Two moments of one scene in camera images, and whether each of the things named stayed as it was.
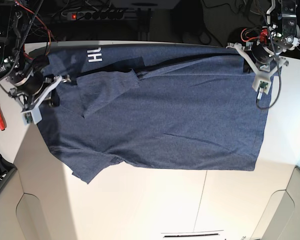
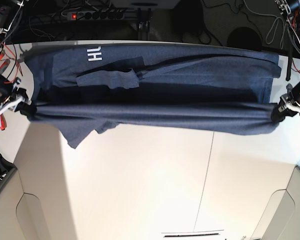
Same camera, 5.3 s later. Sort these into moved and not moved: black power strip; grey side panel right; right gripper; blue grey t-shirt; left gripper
Moved: left gripper; right gripper; blue grey t-shirt
Not moved: black power strip; grey side panel right
